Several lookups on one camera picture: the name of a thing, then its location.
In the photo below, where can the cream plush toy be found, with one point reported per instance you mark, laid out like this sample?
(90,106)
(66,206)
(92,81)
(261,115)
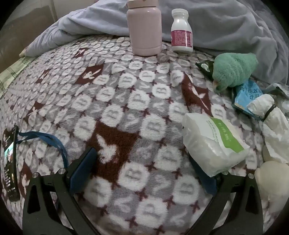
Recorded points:
(271,178)

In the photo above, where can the white tissue bundle black tie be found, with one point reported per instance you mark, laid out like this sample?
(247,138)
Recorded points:
(275,128)

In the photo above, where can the silver foil packet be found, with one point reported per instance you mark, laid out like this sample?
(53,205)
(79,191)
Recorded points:
(278,89)

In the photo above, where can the grey maroon patterned blanket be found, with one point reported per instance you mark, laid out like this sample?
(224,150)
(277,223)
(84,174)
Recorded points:
(135,90)

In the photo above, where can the dark green packet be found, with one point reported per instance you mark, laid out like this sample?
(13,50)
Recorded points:
(205,67)

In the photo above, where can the white pill bottle pink label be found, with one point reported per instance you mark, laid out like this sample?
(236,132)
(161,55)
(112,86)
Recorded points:
(180,24)

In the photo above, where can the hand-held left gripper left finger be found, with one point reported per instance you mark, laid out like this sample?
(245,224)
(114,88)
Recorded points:
(83,171)

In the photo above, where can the green plaid sheet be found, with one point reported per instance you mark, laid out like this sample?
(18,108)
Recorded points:
(11,74)

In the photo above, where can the black smartphone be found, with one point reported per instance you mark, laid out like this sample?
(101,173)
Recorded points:
(11,167)

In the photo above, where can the blue snack packet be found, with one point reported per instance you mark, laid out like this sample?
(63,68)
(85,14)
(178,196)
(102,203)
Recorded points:
(245,95)

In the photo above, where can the lavender quilt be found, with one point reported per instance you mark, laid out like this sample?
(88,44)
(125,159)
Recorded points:
(225,22)

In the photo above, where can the pink insulated bottle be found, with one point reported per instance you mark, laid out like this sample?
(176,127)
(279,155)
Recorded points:
(144,29)

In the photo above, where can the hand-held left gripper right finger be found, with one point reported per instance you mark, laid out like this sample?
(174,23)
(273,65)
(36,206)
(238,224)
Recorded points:
(205,180)

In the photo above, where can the green knit cloth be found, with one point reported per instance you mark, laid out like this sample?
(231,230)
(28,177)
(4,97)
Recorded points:
(232,67)

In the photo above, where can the white tissue pack green label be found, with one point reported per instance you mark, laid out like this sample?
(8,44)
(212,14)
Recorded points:
(203,140)

